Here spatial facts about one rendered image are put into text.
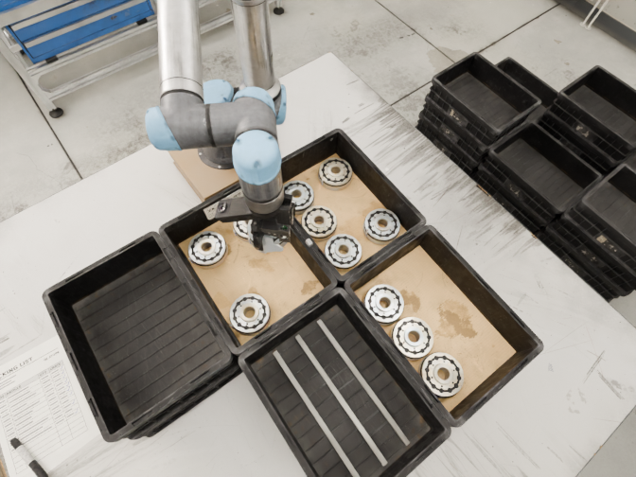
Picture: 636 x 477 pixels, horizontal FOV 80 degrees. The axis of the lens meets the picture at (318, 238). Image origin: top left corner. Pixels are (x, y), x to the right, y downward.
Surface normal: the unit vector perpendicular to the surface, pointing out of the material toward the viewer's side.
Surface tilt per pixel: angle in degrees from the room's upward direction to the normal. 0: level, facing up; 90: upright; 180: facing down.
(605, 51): 0
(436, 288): 0
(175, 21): 14
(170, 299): 0
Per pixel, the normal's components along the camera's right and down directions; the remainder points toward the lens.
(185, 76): 0.47, -0.24
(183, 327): 0.03, -0.43
